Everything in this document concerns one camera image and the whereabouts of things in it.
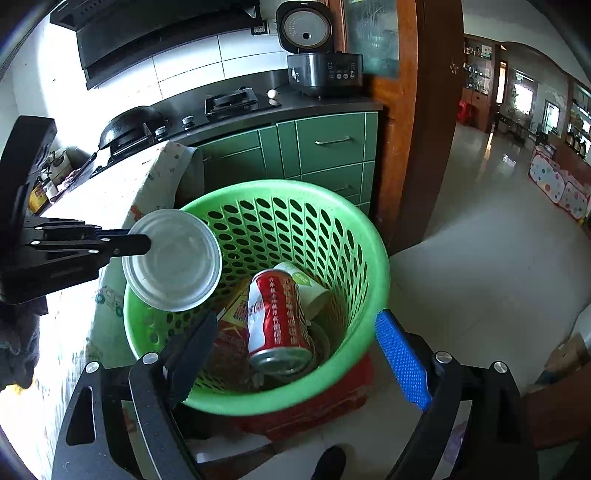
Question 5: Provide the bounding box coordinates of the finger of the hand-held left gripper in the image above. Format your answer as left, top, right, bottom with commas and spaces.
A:
27, 234, 151, 268
25, 220, 103, 238

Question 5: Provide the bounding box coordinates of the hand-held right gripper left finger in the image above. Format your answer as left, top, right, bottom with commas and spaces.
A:
52, 310, 219, 480

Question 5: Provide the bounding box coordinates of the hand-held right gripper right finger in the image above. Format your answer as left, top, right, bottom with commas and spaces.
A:
375, 309, 541, 480

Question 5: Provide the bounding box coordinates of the orange snack bag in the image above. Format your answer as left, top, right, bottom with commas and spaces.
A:
203, 277, 259, 384

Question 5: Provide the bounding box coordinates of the green plastic basket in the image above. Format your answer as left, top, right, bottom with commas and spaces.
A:
122, 179, 391, 415

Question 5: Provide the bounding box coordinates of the yellow label bottle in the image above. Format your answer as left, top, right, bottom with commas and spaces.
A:
28, 185, 49, 213

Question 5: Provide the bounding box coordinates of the animal print tablecloth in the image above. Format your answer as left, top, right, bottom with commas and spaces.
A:
0, 141, 204, 480

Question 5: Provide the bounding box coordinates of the white jar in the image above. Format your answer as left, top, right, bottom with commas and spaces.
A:
48, 150, 70, 185

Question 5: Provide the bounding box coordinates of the red plastic stool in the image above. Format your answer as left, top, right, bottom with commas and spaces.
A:
231, 353, 377, 441

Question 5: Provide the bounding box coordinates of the red drink can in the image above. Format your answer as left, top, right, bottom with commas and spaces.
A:
247, 270, 315, 376

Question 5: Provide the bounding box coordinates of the white paper cup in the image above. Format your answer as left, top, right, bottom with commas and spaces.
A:
272, 261, 332, 320

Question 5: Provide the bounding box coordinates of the black wok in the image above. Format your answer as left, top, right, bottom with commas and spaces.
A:
98, 106, 171, 151

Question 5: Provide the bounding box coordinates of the person's dark shoe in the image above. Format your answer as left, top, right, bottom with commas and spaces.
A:
310, 445, 348, 480

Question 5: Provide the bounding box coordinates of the black range hood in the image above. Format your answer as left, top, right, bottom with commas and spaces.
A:
50, 0, 266, 90

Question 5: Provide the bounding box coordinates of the black kitchen counter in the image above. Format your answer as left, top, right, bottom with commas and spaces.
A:
46, 69, 384, 204

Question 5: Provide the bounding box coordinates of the green kitchen cabinet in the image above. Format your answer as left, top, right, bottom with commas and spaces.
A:
185, 111, 382, 222

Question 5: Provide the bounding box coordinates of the wooden glass door cabinet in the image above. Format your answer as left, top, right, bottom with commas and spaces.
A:
330, 0, 465, 254

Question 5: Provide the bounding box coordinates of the colourful dotted play fence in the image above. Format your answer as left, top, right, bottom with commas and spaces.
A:
529, 145, 591, 224

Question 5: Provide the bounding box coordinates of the grey rice cooker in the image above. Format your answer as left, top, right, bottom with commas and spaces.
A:
276, 0, 365, 99

